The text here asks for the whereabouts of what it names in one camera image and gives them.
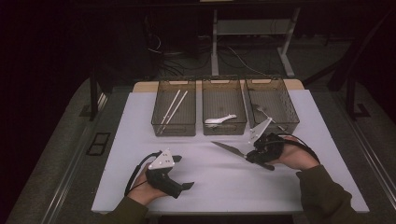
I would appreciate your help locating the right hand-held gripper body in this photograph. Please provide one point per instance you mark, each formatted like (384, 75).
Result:
(269, 147)

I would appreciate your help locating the white chopstick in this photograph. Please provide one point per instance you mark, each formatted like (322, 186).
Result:
(169, 110)
(175, 111)

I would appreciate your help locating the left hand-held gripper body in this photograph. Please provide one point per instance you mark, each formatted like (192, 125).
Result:
(162, 177)

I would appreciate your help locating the person's right hand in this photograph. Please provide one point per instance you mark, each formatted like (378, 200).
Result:
(294, 155)

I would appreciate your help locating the steel table knife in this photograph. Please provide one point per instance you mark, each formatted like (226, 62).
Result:
(230, 149)

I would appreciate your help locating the smoky clear plastic bin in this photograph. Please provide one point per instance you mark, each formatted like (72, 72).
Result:
(224, 99)
(183, 118)
(280, 102)

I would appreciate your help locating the steel fork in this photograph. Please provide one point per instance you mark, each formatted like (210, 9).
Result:
(258, 107)

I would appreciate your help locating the white metal desk frame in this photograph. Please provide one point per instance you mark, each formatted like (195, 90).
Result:
(252, 27)

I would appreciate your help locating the person's left hand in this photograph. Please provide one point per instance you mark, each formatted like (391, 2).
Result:
(143, 189)

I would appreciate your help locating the black metal stand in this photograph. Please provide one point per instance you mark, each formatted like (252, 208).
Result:
(351, 96)

